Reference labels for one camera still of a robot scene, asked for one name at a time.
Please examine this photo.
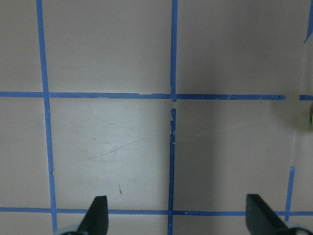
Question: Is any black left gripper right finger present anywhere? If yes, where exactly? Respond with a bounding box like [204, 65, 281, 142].
[246, 194, 289, 235]

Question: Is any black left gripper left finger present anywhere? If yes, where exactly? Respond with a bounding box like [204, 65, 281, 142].
[76, 196, 109, 235]

